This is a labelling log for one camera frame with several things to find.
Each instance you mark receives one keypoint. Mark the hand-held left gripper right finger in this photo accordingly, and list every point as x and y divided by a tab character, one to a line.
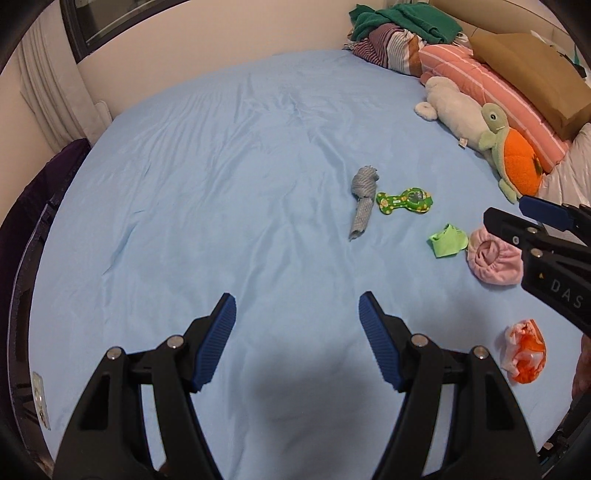
381	341

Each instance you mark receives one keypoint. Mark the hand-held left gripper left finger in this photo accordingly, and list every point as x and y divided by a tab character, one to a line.
214	341

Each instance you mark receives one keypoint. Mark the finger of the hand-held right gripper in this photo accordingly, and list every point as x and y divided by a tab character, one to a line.
547	213
512	227

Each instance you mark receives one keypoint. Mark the person's right hand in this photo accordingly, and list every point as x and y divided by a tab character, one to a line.
582	369

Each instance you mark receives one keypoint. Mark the pink elastic cloth cap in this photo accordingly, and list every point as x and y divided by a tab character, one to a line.
496	261

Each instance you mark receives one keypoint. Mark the white folded duvet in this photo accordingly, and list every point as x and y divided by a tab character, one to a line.
570	170

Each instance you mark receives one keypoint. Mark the green orange turtle plush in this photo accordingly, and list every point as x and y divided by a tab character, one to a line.
519	161

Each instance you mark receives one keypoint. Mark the green folded paper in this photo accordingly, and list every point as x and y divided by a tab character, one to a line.
447	242

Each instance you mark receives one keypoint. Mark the orange white crumpled cloth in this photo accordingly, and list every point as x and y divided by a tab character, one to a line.
528	350

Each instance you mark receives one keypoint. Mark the green plastic toy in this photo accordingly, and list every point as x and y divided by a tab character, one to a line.
406	201

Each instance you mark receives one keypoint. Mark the white seal plush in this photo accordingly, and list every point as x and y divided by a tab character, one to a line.
455	108

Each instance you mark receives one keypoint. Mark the grey rolled sock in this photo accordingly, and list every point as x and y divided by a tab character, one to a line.
364	198

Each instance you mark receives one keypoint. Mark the brown paper bag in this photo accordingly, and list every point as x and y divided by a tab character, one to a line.
526	69

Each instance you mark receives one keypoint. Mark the pink striped pillow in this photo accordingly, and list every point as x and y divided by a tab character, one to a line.
466	69

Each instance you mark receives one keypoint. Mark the white bed label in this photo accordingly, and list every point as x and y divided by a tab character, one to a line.
40	399

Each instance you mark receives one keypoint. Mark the beige padded headboard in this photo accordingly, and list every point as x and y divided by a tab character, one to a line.
485	14

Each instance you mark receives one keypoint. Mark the green cloth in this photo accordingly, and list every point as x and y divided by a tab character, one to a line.
411	21

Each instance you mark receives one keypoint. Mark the white sheer curtain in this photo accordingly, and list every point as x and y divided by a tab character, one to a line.
51	83

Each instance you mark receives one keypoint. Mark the dark framed window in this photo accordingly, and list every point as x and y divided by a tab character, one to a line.
115	23

